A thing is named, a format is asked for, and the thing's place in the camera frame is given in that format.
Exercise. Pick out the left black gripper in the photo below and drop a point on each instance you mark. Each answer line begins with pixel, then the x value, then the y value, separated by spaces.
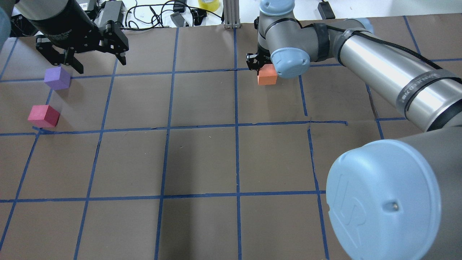
pixel 54 22

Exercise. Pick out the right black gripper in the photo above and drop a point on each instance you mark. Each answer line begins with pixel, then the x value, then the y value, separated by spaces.
pixel 253 60

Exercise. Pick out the orange foam cube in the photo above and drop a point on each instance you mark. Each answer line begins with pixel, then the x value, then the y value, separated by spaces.
pixel 267 75

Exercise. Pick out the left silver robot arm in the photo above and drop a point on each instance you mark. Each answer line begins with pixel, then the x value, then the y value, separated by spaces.
pixel 42 9

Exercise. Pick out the purple foam cube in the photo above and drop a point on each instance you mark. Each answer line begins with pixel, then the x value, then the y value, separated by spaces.
pixel 57 78

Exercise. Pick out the yellow tape roll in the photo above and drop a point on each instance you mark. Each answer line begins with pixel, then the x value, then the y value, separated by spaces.
pixel 211 5

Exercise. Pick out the red foam cube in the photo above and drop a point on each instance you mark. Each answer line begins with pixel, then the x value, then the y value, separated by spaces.
pixel 43 116

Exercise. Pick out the black power adapter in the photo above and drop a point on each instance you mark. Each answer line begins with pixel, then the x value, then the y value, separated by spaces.
pixel 325 10

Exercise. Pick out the aluminium frame post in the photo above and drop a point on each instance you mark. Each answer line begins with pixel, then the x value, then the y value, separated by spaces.
pixel 231 14

